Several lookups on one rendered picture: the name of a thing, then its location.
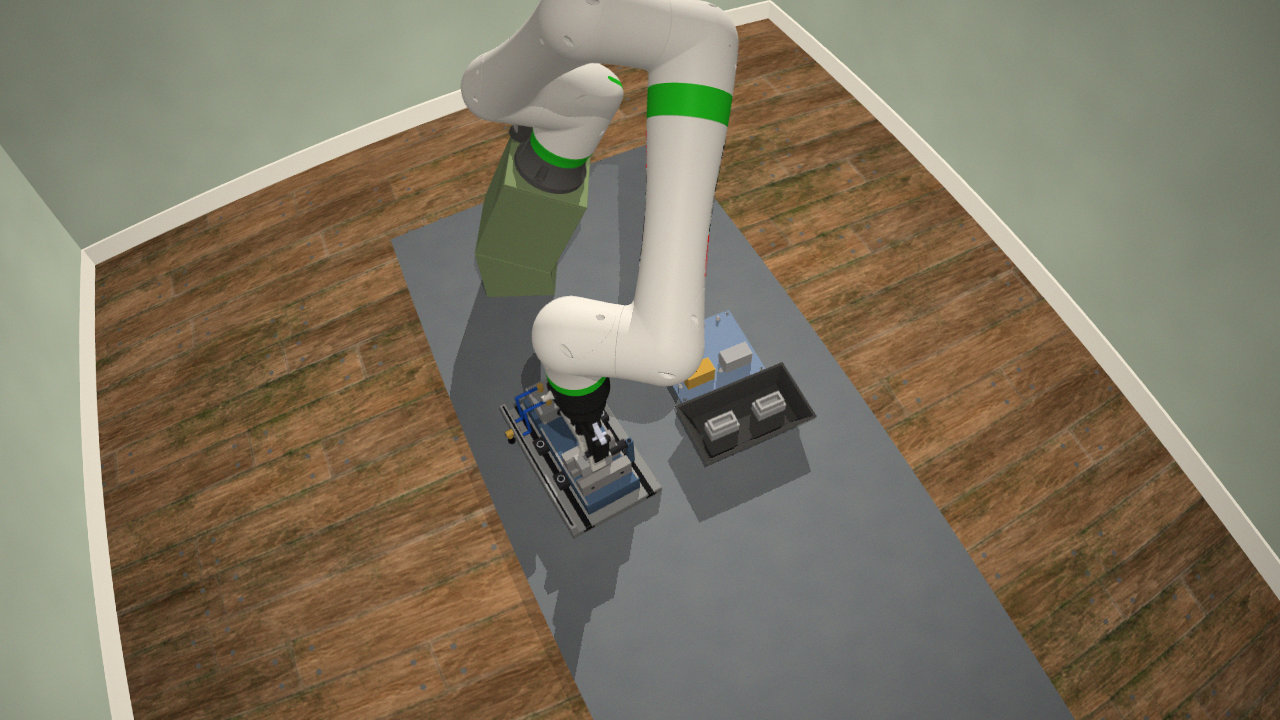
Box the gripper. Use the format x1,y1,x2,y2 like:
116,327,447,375
561,402,611,471

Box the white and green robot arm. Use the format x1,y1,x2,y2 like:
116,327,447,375
461,0,739,414

